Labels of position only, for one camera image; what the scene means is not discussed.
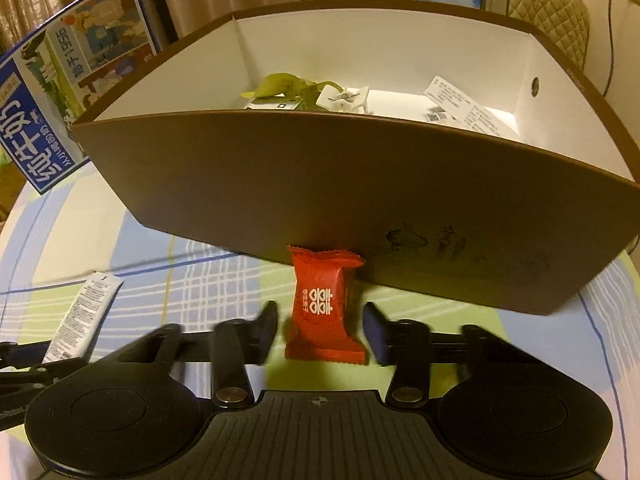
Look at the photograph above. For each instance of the beige quilted chair cover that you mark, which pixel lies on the beige quilted chair cover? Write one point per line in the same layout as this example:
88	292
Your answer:
565	22

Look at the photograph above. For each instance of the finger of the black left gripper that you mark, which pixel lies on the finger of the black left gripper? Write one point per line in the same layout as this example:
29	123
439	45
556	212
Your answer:
13	354
43	373

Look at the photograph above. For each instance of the green white medicine box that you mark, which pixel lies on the green white medicine box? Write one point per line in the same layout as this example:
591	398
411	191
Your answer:
274	103

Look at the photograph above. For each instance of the brown cardboard box white inside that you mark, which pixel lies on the brown cardboard box white inside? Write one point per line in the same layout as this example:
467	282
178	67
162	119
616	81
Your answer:
431	207

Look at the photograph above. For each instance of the dark blue milk carton box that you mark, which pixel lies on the dark blue milk carton box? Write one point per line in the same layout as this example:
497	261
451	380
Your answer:
50	78

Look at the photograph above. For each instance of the red candy wrapper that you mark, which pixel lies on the red candy wrapper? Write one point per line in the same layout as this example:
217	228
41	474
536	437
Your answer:
318	322

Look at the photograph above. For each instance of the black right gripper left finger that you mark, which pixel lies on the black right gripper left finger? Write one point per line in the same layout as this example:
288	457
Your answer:
233	345

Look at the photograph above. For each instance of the white cream tube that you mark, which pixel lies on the white cream tube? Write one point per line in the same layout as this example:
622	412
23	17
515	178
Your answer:
80	326

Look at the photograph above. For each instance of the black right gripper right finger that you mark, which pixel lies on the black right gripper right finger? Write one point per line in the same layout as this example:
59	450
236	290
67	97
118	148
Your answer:
405	345

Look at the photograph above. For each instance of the plaid tablecloth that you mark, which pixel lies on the plaid tablecloth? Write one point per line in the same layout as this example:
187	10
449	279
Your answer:
51	242

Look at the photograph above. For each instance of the white long carton box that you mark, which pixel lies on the white long carton box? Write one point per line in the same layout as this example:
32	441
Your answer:
466	112

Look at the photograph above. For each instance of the yellow snack packet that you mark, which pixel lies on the yellow snack packet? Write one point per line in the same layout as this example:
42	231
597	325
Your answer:
290	86

